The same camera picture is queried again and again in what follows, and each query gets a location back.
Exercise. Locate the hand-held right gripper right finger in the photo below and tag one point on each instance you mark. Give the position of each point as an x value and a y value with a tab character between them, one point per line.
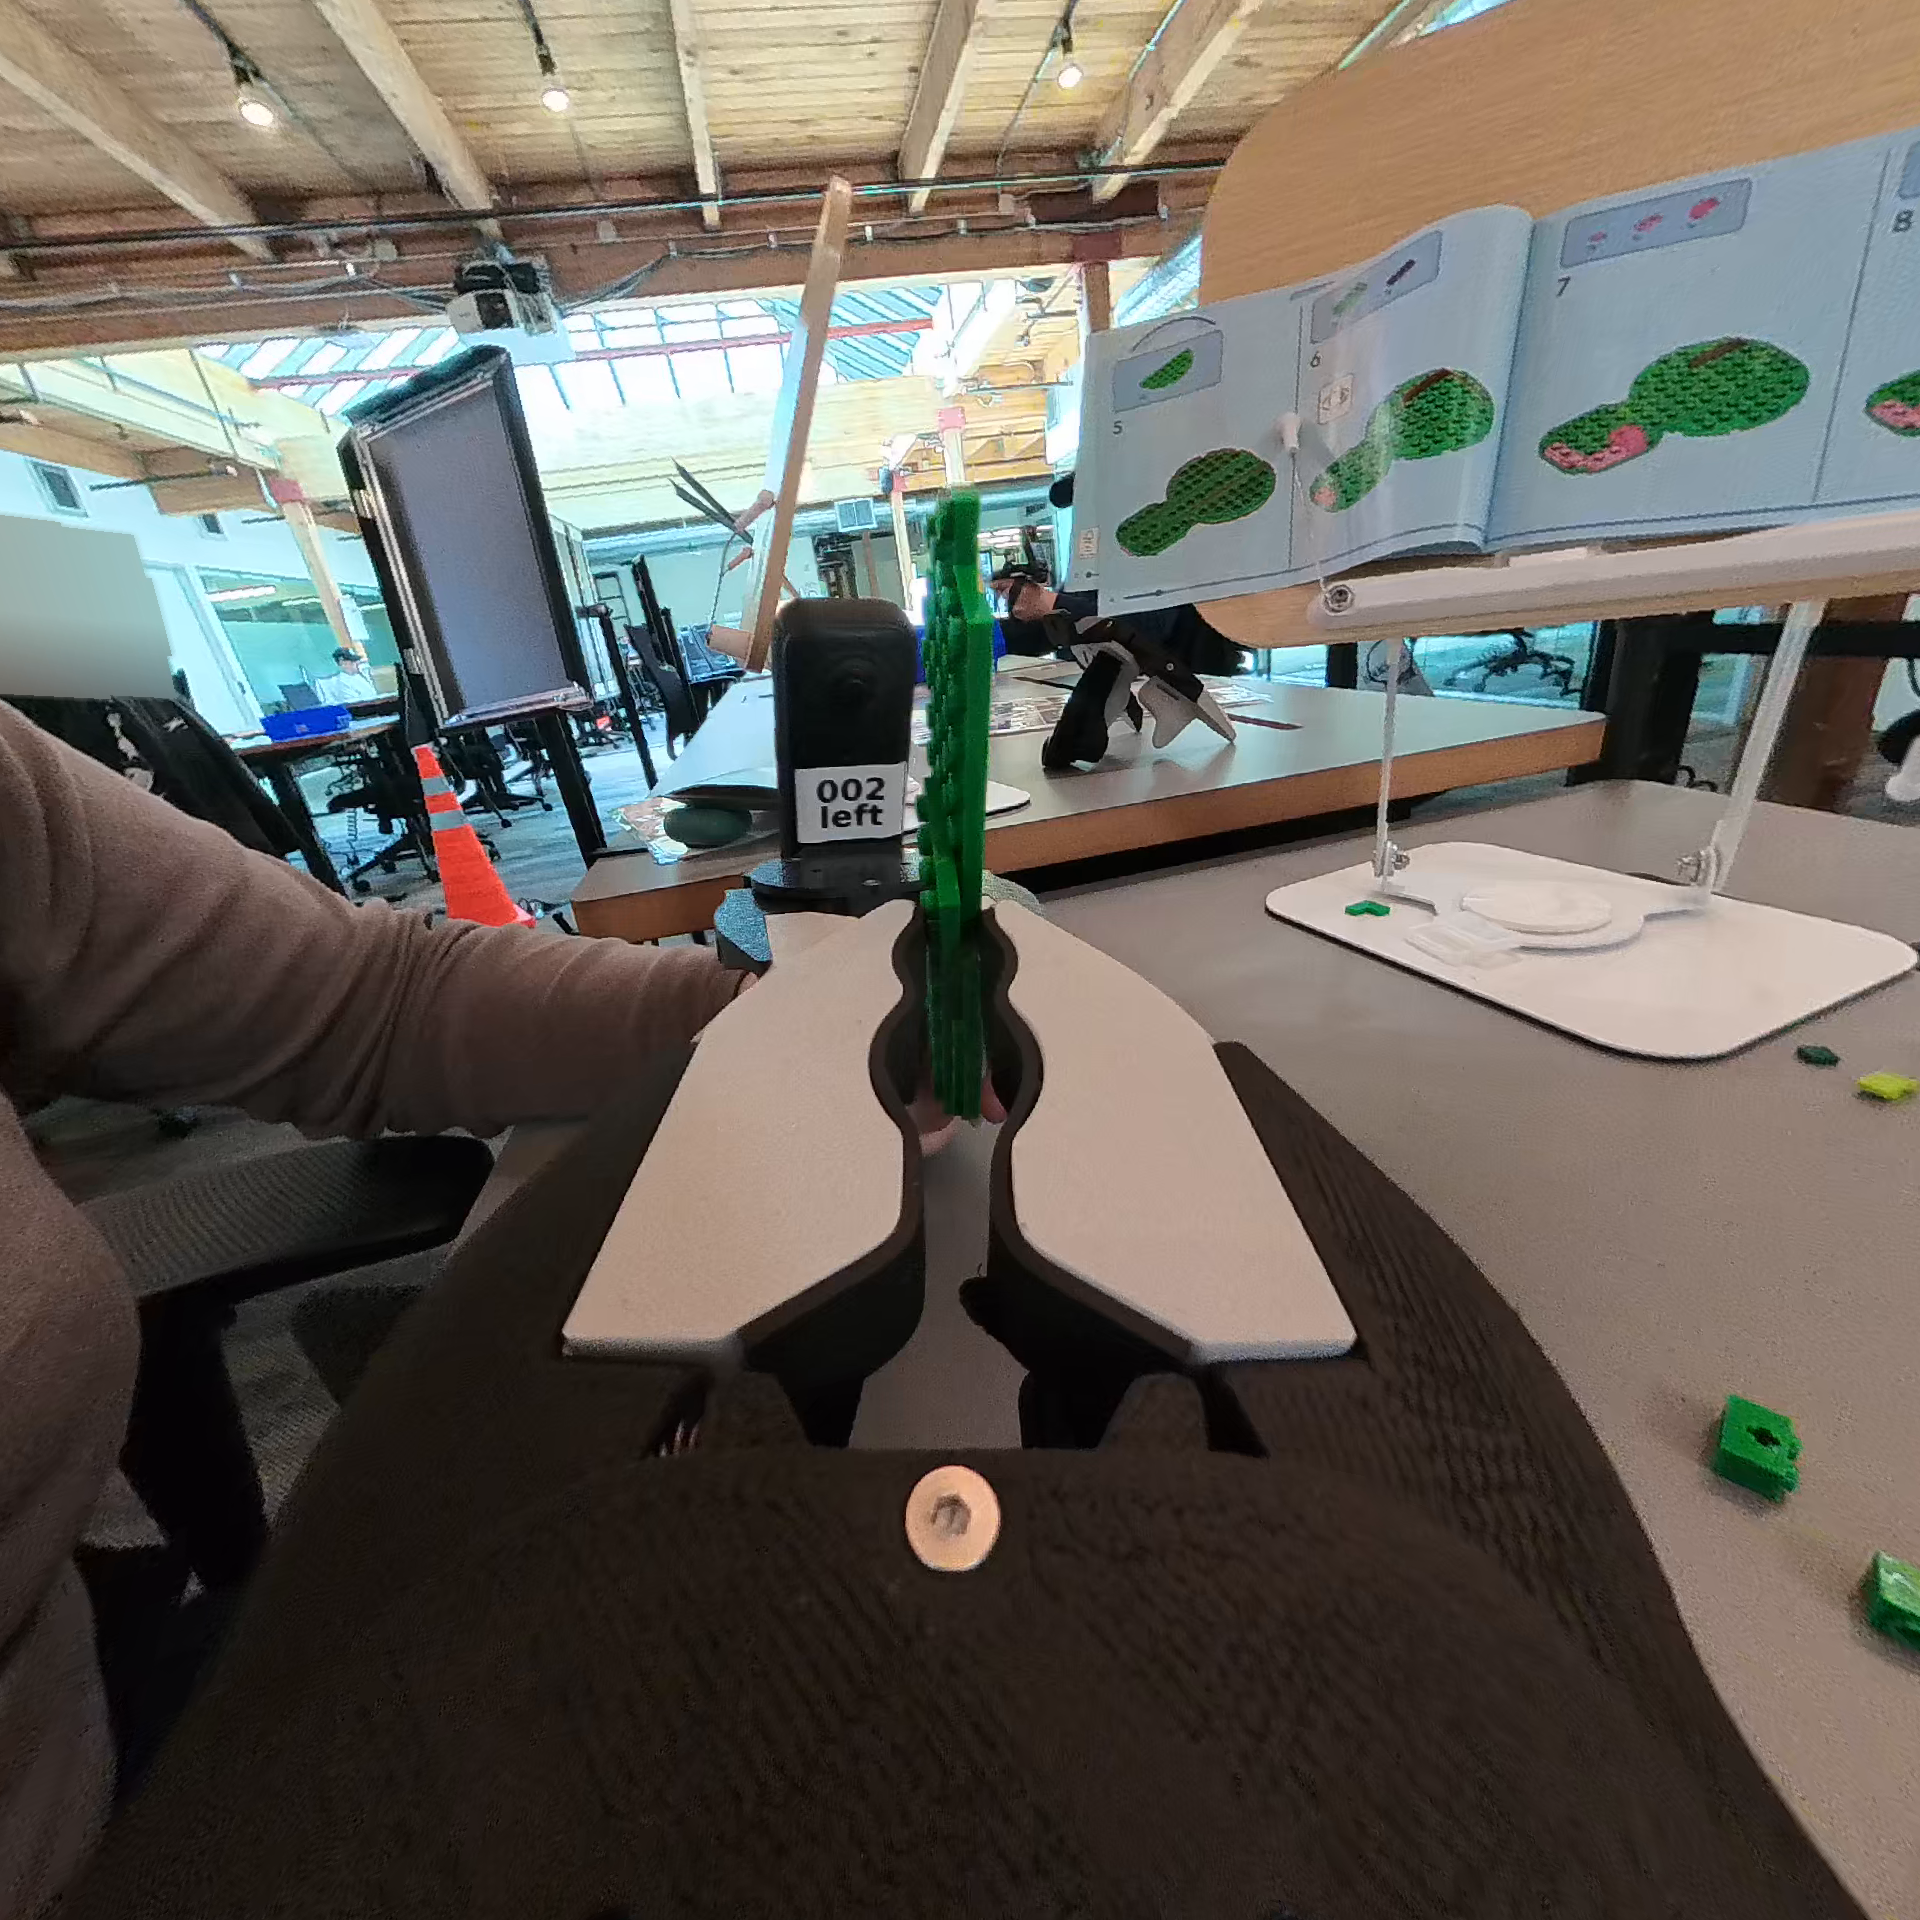
1170	1171

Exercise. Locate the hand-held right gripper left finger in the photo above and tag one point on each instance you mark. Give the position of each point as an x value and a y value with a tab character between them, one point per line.
749	1171

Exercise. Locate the green lego base plate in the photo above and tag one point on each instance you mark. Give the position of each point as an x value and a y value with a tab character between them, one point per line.
961	751

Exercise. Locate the person's left forearm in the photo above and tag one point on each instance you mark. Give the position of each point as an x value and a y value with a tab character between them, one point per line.
375	973

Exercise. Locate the green lego brick with hole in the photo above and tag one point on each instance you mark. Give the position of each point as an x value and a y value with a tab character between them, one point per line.
1756	1447
1893	1599

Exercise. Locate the lego instruction booklet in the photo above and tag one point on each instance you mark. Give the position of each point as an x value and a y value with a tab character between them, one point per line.
1499	404

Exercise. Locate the lime lego piece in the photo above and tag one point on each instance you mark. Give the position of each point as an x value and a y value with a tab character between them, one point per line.
1887	1083

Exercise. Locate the person's left hand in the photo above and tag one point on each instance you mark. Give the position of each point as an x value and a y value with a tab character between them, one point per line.
945	1132

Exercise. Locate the wooden easel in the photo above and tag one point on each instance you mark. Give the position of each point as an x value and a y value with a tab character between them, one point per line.
795	421

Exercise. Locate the framed display panel on stand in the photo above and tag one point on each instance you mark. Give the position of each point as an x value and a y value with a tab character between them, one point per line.
465	556

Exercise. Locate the orange traffic cone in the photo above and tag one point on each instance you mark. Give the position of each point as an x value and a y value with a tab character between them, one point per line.
465	856

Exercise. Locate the wooden edged table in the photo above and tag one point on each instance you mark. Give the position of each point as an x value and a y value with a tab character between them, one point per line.
1319	764

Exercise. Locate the black chair armrest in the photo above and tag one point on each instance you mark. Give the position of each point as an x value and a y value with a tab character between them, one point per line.
284	1207

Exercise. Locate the white book stand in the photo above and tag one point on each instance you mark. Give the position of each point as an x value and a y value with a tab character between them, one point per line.
1621	973

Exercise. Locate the ceiling mounted device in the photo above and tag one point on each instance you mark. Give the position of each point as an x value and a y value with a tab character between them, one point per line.
503	297

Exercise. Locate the blue plastic bin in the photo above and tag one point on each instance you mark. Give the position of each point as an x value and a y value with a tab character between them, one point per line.
307	725

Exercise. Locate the black office chair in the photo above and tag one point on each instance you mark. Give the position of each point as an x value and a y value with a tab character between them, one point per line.
195	764

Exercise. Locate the person's torso in grey sweater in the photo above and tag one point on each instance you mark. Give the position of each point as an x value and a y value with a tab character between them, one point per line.
59	1424

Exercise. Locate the wooden board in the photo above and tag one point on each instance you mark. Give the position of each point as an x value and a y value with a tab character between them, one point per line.
1499	119

